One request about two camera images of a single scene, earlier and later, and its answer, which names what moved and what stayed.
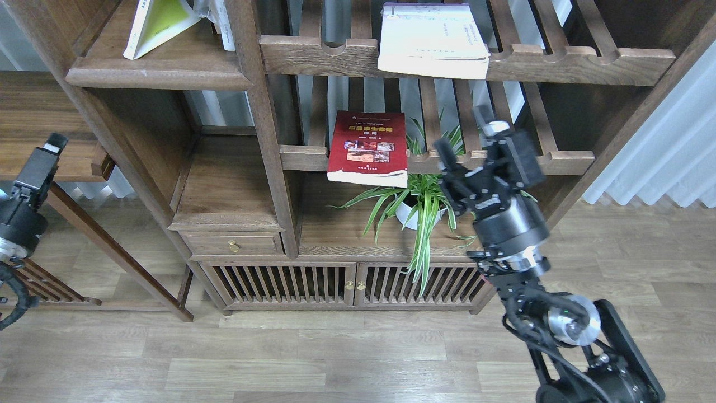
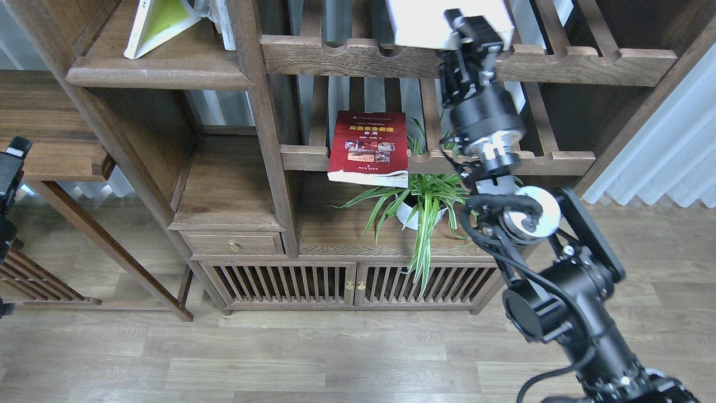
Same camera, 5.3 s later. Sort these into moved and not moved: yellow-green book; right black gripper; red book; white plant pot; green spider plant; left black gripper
Moved: right black gripper; left black gripper
Not moved: white plant pot; green spider plant; yellow-green book; red book
